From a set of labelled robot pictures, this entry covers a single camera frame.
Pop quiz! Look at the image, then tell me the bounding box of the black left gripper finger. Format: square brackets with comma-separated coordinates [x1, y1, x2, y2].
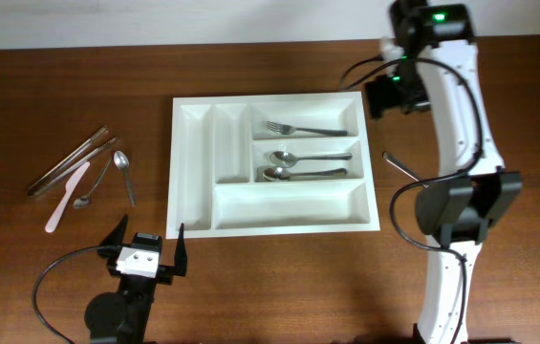
[100, 214, 129, 247]
[173, 223, 187, 277]

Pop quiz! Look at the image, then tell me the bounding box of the small thin steel teaspoon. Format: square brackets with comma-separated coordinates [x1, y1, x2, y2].
[73, 158, 113, 209]

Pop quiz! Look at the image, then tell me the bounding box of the steel fork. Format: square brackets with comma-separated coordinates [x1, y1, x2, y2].
[264, 121, 348, 137]
[382, 151, 429, 188]

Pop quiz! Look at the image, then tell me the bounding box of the steel teaspoon patterned handle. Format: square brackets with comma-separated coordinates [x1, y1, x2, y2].
[113, 151, 136, 206]

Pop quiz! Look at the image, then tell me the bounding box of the large steel tablespoon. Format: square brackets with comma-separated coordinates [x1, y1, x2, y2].
[269, 151, 353, 168]

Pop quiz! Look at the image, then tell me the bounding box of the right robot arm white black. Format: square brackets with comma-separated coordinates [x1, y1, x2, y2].
[364, 1, 523, 343]

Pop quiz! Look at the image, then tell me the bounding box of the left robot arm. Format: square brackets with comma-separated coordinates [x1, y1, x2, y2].
[84, 216, 187, 343]

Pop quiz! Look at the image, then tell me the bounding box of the pink plastic knife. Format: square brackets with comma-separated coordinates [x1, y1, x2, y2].
[45, 162, 90, 233]

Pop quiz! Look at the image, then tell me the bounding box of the white plastic cutlery tray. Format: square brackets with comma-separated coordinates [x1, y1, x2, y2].
[166, 92, 380, 239]

